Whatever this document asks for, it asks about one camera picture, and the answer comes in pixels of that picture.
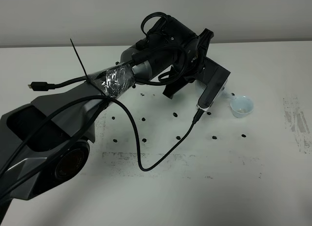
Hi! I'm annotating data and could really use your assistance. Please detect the black cable tie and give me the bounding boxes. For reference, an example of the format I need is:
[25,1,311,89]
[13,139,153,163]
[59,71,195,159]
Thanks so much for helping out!
[70,38,90,82]

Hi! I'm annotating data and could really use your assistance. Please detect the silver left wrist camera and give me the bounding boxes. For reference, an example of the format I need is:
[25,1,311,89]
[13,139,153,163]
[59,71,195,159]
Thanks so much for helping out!
[195,57,231,111]

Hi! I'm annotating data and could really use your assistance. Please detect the light blue teacup far right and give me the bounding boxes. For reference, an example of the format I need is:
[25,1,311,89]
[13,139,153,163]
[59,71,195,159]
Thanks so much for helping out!
[230,95,254,118]

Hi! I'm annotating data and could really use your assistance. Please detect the light blue porcelain teapot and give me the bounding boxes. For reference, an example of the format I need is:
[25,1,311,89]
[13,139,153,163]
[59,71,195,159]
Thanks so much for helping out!
[195,80,236,99]

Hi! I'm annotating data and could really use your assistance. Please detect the black left camera cable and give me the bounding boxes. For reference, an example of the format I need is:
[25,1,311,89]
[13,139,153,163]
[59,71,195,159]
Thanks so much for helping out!
[0,13,204,195]

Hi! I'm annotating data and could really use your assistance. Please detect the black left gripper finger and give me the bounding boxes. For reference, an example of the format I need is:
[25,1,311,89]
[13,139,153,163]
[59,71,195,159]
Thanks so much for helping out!
[163,78,189,99]

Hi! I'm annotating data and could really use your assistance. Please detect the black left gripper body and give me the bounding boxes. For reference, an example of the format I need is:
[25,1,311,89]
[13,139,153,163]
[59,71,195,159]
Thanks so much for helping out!
[170,28,214,84]

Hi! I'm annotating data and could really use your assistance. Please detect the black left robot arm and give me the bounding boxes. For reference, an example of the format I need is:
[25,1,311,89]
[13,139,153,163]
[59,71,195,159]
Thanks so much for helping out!
[0,12,216,204]

